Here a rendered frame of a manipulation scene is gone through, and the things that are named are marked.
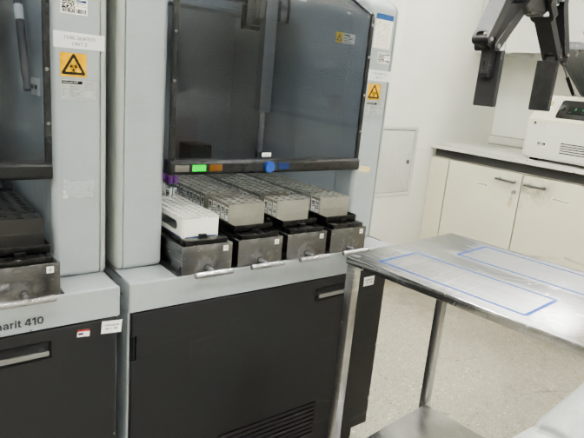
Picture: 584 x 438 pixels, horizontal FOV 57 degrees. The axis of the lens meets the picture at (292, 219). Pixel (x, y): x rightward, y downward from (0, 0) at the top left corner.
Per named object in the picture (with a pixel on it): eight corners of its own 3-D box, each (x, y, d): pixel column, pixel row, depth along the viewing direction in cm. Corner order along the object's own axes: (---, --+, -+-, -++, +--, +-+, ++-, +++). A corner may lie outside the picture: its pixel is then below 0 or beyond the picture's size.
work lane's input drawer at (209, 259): (90, 209, 179) (89, 182, 177) (131, 206, 187) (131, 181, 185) (189, 282, 123) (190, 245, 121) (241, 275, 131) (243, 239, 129)
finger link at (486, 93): (505, 50, 68) (502, 49, 68) (495, 107, 70) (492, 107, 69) (485, 50, 70) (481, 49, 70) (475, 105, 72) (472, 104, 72)
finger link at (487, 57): (500, 36, 68) (486, 33, 66) (492, 77, 69) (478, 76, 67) (489, 36, 69) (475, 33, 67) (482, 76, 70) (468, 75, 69)
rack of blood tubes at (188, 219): (135, 214, 151) (136, 192, 150) (169, 211, 157) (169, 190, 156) (182, 243, 129) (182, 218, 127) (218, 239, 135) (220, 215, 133)
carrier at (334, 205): (342, 214, 166) (345, 195, 165) (347, 215, 165) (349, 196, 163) (313, 216, 160) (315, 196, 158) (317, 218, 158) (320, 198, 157)
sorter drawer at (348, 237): (213, 201, 206) (214, 177, 204) (243, 199, 214) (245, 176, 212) (339, 259, 150) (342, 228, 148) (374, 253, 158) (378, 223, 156)
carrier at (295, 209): (303, 217, 157) (305, 197, 156) (308, 219, 156) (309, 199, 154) (270, 220, 151) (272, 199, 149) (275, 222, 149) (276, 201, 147)
